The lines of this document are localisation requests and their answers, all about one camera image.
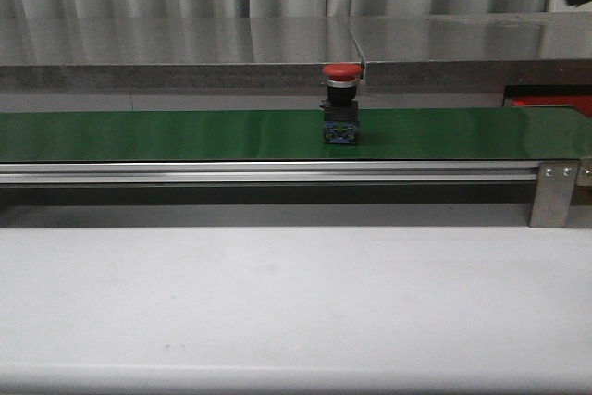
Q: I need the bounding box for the steel conveyor support leg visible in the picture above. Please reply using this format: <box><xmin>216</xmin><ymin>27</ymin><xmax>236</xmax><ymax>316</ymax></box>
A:
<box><xmin>529</xmin><ymin>160</ymin><xmax>579</xmax><ymax>228</ymax></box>

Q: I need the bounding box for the aluminium conveyor frame rail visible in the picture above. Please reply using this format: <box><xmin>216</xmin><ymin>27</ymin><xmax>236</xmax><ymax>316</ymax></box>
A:
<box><xmin>0</xmin><ymin>156</ymin><xmax>592</xmax><ymax>189</ymax></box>

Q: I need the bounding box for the red plastic tray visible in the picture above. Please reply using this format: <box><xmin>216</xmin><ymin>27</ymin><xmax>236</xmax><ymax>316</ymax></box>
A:
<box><xmin>510</xmin><ymin>95</ymin><xmax>592</xmax><ymax>117</ymax></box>

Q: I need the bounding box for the green conveyor belt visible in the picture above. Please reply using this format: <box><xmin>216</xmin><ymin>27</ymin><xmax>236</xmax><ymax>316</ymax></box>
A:
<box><xmin>1</xmin><ymin>107</ymin><xmax>591</xmax><ymax>163</ymax></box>

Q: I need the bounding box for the grey stone countertop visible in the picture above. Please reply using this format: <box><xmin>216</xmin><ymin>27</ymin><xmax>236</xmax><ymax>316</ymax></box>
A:
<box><xmin>1</xmin><ymin>13</ymin><xmax>591</xmax><ymax>112</ymax></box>

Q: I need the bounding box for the red mushroom push button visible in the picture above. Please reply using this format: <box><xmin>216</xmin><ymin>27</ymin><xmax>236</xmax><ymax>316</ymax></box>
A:
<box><xmin>321</xmin><ymin>63</ymin><xmax>363</xmax><ymax>145</ymax></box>

